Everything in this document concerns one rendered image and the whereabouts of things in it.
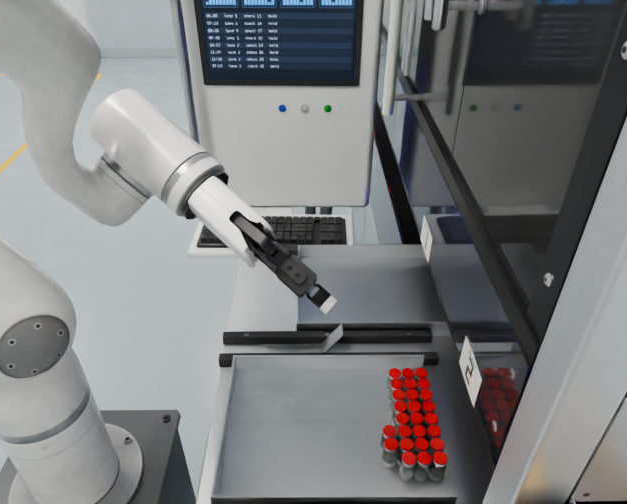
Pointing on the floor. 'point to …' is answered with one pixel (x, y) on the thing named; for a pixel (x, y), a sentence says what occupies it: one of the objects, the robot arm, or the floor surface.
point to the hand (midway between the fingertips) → (296, 276)
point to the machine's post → (587, 334)
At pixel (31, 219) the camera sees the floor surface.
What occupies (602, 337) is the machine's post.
